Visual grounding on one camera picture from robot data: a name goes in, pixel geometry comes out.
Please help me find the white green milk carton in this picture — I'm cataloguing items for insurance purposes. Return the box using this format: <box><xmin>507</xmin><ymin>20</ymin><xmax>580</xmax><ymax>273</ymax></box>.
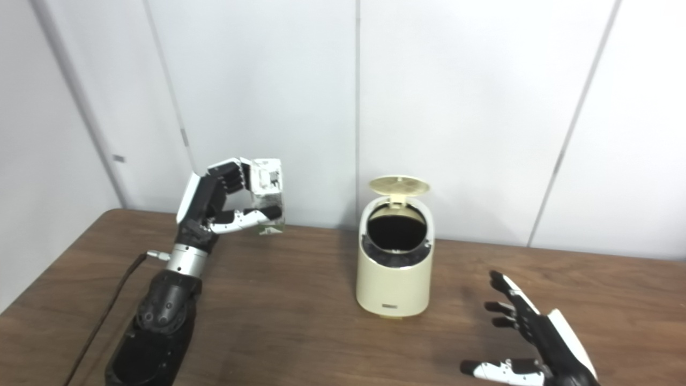
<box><xmin>248</xmin><ymin>159</ymin><xmax>286</xmax><ymax>236</ymax></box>

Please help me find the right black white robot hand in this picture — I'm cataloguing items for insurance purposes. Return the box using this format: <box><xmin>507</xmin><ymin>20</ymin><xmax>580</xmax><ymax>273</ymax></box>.
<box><xmin>460</xmin><ymin>270</ymin><xmax>600</xmax><ymax>386</ymax></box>

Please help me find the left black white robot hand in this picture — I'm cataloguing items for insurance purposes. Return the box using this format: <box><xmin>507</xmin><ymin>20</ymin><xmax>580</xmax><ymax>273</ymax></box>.
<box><xmin>176</xmin><ymin>158</ymin><xmax>284</xmax><ymax>250</ymax></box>

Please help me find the cream-colored lidded bin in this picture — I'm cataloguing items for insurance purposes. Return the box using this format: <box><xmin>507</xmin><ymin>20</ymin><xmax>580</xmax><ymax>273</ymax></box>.
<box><xmin>356</xmin><ymin>175</ymin><xmax>436</xmax><ymax>320</ymax></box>

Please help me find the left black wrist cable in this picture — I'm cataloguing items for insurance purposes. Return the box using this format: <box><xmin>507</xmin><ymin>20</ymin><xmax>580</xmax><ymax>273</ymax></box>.
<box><xmin>63</xmin><ymin>250</ymin><xmax>171</xmax><ymax>386</ymax></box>

